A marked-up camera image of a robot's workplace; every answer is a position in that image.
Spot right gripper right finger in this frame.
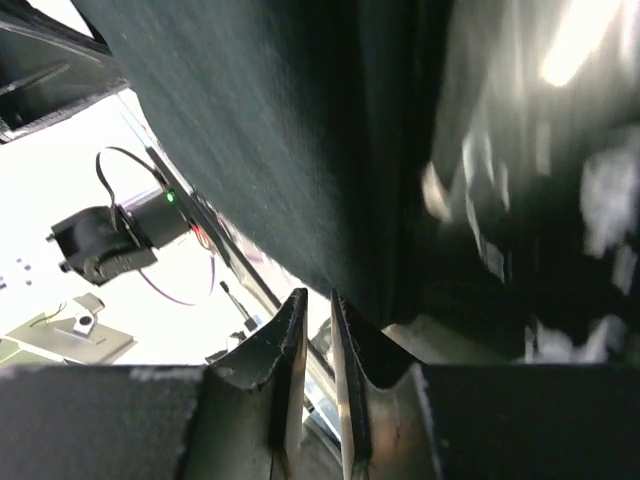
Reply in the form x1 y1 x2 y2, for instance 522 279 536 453
331 295 639 479

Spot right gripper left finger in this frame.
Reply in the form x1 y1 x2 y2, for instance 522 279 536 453
1 288 308 479

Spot black t-shirt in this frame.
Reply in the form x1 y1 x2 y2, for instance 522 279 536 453
78 1 453 327

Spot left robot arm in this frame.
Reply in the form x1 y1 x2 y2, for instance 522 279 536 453
46 146 196 287

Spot black marbled table mat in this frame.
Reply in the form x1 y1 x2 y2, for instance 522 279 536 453
389 1 639 365

